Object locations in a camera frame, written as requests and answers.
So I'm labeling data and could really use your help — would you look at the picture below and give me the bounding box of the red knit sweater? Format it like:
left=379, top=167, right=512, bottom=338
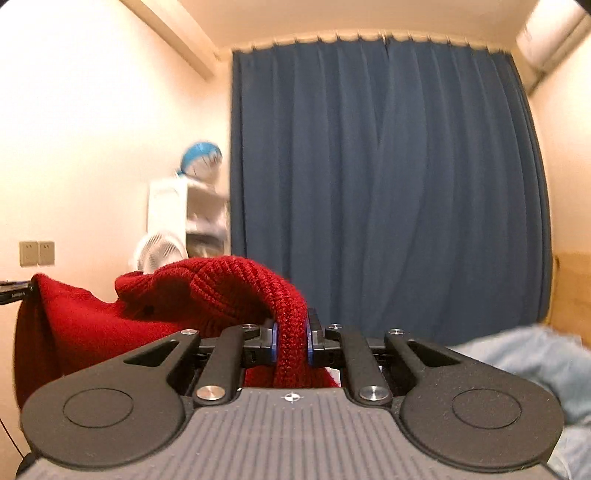
left=13, top=256, right=335, bottom=406

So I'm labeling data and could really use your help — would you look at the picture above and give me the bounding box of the light blue crumpled blanket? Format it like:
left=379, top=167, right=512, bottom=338
left=445, top=323, right=591, bottom=428

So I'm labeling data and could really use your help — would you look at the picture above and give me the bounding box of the white shelf unit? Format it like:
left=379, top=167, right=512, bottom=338
left=146, top=175, right=230, bottom=257

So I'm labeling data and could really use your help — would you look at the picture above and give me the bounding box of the beige wall socket plate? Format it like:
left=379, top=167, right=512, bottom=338
left=19, top=241, right=39, bottom=267

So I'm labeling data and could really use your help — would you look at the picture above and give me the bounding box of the light blue bed sheet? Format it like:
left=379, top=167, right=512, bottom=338
left=548, top=424, right=591, bottom=480

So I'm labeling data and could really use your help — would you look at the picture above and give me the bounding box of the dark blue curtain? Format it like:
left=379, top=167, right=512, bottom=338
left=229, top=38, right=552, bottom=345

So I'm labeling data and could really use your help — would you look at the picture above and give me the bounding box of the white air conditioner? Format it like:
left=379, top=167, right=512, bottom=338
left=516, top=0, right=590, bottom=74

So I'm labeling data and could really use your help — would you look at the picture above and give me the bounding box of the wooden headboard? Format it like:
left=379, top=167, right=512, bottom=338
left=546, top=250, right=591, bottom=349

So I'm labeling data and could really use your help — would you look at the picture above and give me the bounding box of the white electric fan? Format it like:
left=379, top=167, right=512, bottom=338
left=129, top=231, right=188, bottom=274

